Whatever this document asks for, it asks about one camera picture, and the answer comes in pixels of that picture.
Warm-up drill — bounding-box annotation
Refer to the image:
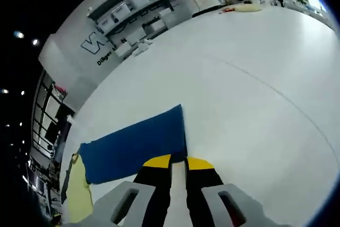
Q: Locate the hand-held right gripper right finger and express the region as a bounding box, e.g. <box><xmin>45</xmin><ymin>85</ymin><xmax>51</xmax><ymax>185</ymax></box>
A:
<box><xmin>184</xmin><ymin>157</ymin><xmax>267</xmax><ymax>227</ymax></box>

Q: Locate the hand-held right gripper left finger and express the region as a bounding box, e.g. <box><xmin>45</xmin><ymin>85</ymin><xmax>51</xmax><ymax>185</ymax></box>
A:
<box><xmin>92</xmin><ymin>154</ymin><xmax>172</xmax><ymax>227</ymax></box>

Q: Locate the yellow blue grey garment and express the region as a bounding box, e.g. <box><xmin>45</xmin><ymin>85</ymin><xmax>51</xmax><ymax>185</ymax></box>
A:
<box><xmin>60</xmin><ymin>103</ymin><xmax>188</xmax><ymax>225</ymax></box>

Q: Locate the hanging red clothing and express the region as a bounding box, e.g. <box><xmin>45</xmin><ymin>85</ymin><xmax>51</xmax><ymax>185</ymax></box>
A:
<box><xmin>52</xmin><ymin>81</ymin><xmax>67</xmax><ymax>98</ymax></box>

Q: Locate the white crumpled cloth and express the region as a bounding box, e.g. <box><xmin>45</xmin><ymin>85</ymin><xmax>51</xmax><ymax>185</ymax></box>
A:
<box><xmin>133</xmin><ymin>40</ymin><xmax>154</xmax><ymax>57</ymax></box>

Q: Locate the grey shelf unit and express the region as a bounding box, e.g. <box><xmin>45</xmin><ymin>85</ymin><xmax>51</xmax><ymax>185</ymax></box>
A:
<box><xmin>87</xmin><ymin>0</ymin><xmax>187</xmax><ymax>61</ymax></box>

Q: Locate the row of white storage boxes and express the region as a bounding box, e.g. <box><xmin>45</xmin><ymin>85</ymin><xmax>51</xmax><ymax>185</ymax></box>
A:
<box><xmin>95</xmin><ymin>0</ymin><xmax>186</xmax><ymax>52</ymax></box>

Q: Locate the cream cloth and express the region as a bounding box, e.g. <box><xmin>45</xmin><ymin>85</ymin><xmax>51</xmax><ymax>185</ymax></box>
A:
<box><xmin>233</xmin><ymin>3</ymin><xmax>263</xmax><ymax>13</ymax></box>

